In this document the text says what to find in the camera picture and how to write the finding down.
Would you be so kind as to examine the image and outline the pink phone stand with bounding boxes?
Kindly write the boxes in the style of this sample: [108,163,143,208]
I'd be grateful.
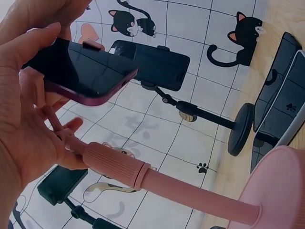
[19,40,305,229]

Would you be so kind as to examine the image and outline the black smartphone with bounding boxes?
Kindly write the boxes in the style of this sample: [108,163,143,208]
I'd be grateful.
[110,40,191,92]
[258,31,301,102]

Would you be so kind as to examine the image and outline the white-edged smartphone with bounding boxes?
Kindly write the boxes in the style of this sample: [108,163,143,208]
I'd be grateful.
[253,50,305,146]

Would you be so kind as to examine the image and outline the dark smartphone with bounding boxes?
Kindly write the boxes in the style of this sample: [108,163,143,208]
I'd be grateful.
[250,132,283,174]

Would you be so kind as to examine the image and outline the person's left hand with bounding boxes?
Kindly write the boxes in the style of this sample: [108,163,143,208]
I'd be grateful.
[0,22,90,229]

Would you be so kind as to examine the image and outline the purple smartphone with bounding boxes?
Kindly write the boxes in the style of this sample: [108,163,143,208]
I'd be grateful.
[20,37,139,107]

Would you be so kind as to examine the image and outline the black phone stand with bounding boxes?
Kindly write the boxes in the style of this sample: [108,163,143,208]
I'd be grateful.
[37,164,114,229]
[140,45,256,157]

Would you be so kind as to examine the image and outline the person's right hand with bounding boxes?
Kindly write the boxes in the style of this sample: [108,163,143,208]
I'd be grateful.
[0,0,92,42]

